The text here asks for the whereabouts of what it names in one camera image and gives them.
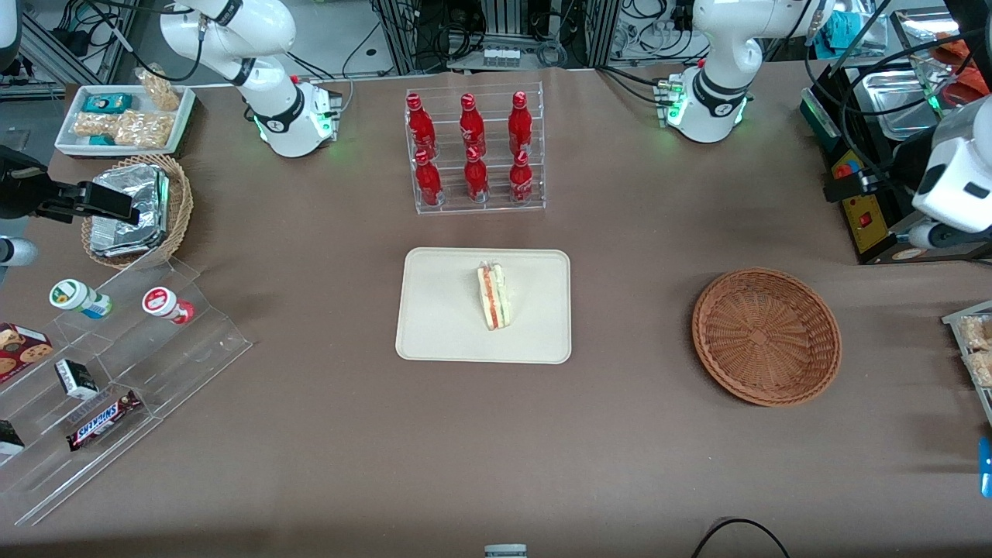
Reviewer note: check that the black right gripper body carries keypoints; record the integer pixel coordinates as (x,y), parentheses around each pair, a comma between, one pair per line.
(22,188)

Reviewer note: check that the triangular sandwich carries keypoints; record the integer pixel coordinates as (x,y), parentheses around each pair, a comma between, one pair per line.
(494,298)

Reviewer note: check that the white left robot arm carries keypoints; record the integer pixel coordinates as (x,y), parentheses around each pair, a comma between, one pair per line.
(717,93)

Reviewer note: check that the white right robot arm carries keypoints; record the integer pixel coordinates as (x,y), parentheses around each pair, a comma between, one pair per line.
(271,101)

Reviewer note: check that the light tan wicker basket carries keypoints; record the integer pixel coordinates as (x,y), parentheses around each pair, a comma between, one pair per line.
(180,209)

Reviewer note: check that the grey metal snack tray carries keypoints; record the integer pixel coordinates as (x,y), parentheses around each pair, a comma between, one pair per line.
(961,310)

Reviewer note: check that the white rectangular snack tray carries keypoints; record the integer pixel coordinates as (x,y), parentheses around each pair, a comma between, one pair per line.
(182,108)

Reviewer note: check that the round brown wicker basket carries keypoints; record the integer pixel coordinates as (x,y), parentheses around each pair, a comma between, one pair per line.
(763,337)

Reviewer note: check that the beige rectangular tray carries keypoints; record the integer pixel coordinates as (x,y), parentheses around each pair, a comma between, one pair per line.
(442,310)

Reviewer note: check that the silver foil wrapped package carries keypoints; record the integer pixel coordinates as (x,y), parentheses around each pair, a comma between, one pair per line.
(151,194)

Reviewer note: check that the black food warmer case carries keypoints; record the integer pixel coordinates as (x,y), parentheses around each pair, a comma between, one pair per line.
(876,240)

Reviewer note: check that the small teal snack pack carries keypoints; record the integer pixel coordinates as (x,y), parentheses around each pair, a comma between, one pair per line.
(101,140)

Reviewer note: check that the clear bag of peanuts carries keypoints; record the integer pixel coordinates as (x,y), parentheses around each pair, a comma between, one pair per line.
(93,124)
(143,129)
(159,89)

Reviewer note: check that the green capped yogurt bottle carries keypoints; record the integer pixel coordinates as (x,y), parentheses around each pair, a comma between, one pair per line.
(70,296)

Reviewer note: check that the steel warmer pan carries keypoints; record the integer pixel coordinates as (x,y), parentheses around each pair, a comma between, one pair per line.
(891,97)

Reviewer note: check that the red fried food piece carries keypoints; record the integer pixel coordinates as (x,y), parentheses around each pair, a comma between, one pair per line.
(961,91)
(953,51)

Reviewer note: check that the teal snack box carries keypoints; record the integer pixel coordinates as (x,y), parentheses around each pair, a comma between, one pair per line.
(108,103)

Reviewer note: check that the red capped yogurt bottle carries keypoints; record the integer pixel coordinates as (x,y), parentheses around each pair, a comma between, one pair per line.
(160,301)

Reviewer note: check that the red cookie box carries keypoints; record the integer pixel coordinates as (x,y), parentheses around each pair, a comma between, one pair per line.
(23,349)

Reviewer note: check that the clear bag of rice snack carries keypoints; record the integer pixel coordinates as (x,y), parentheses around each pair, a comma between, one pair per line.
(981,369)
(978,332)

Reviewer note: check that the teal cloth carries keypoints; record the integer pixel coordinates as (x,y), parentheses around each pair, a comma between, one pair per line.
(845,31)

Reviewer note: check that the clear acrylic stepped shelf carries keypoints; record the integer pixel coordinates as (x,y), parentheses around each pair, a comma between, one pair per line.
(194,341)

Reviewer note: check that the small black white carton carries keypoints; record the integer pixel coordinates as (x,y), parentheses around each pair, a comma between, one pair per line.
(75,378)

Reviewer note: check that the brown Snickers bar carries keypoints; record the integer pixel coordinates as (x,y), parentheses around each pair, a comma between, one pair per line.
(101,422)

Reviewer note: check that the blue plastic object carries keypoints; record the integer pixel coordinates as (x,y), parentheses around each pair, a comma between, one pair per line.
(986,469)

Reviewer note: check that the red cola bottle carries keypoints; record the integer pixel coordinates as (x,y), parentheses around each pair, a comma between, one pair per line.
(421,128)
(520,128)
(472,128)
(521,182)
(476,180)
(428,182)

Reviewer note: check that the clear acrylic bottle rack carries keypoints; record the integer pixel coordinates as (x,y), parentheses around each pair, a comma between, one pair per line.
(496,208)

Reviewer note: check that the grey power strip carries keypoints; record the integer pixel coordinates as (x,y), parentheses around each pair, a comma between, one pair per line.
(501,56)

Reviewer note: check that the grey device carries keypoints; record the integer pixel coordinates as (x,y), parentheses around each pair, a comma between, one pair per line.
(505,552)

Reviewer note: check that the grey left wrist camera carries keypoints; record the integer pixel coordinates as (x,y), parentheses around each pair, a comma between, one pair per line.
(942,235)

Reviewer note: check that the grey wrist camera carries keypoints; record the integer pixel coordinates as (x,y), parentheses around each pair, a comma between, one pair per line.
(15,252)
(942,235)

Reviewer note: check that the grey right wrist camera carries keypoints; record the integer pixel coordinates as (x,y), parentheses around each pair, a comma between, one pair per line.
(15,252)

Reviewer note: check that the aluminium frame rail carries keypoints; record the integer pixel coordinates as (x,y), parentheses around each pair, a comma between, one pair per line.
(70,46)

